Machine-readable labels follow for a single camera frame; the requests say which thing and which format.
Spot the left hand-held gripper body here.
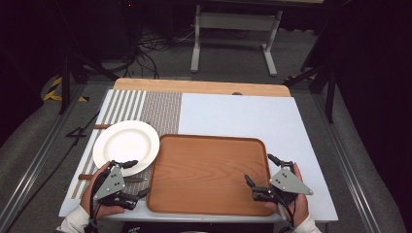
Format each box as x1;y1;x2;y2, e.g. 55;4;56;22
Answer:
93;160;140;212

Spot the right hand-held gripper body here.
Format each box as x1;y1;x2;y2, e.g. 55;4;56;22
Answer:
252;160;315;205

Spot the white plate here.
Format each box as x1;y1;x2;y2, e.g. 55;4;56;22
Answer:
92;119;161;178

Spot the person's left hand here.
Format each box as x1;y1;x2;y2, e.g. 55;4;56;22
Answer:
80;161;126;221

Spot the person's right hand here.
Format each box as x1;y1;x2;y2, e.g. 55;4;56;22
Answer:
264;163;315;228

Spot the wooden tray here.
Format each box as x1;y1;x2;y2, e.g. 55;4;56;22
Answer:
146;133;275;217

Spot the striped woven placemat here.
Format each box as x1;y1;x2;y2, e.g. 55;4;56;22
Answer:
70;89;184;200

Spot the black tripod stand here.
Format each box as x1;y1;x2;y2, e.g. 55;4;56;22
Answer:
283;60;338;124
57;52;120;117

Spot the yellow black hazard tape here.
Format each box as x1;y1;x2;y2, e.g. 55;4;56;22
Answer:
43;75;90;103

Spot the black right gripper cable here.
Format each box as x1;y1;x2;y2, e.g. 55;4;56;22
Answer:
274;193;297;228

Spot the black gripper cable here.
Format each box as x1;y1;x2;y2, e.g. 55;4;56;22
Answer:
274;193;297;228
84;169;111;233

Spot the wooden-handled knife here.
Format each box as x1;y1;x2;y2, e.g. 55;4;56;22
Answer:
78;173;146;183

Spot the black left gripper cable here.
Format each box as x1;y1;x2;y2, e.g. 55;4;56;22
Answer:
84;169;111;233

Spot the wooden-handled cutlery piece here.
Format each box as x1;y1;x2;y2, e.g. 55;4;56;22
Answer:
93;120;152;130

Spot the thin black floor cable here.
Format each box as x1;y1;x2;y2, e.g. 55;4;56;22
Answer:
4;110;101;233

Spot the metal floor rail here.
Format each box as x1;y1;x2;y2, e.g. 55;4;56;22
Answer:
0;83;87;233
311;92;384;233

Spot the bundle of black floor cables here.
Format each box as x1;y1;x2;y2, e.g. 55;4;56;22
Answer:
108;27;197;81

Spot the white metal table frame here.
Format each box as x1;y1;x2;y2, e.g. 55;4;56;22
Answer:
189;0;284;78

